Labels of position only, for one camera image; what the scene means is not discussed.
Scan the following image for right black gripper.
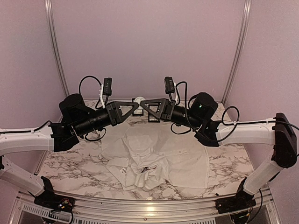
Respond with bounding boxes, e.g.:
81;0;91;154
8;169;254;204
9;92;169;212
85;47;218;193
141;97;203;130

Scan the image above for green round brooch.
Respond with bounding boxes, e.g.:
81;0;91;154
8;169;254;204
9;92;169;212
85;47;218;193
134;96;146;105

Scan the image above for white button shirt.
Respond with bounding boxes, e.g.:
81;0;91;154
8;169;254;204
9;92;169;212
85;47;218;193
101;123;209;191

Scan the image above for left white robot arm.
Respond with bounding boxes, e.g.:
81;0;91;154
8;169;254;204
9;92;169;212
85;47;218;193
0;93;139;208

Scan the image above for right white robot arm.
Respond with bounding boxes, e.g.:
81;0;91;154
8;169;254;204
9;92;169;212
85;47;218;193
140;92;298;209

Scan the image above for black display frame middle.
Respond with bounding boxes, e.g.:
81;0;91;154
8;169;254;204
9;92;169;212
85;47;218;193
148;104;160;123

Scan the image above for black display frame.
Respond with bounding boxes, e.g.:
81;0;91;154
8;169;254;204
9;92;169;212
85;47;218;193
148;104;160;123
132;98;143;116

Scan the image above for black display frame left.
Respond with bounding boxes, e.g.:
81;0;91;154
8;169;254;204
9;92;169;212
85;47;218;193
132;98;143;116

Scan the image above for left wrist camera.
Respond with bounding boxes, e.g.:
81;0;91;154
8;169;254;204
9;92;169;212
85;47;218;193
100;77;112;108

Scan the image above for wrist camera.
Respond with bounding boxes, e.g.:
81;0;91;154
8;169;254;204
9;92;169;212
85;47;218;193
164;77;180;105
100;77;112;108

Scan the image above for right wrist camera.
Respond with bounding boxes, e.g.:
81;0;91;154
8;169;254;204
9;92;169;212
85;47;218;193
164;77;180;105

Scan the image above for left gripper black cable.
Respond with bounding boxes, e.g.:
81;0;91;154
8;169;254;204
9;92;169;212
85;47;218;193
78;75;106;142

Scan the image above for aluminium front rail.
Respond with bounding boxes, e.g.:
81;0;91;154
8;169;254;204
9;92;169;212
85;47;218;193
9;186;282;224

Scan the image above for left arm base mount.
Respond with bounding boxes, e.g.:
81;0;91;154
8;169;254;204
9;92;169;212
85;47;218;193
34;176;75;213

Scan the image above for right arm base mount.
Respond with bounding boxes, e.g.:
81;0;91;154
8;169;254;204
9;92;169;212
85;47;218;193
215;178;256;214

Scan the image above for left aluminium corner post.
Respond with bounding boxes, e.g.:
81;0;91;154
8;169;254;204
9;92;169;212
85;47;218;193
44;0;70;97

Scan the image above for aluminium corner post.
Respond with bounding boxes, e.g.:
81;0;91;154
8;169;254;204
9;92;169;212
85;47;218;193
44;0;70;97
221;0;252;105

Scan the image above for right aluminium corner post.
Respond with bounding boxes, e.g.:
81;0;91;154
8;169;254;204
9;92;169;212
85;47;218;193
221;0;252;105

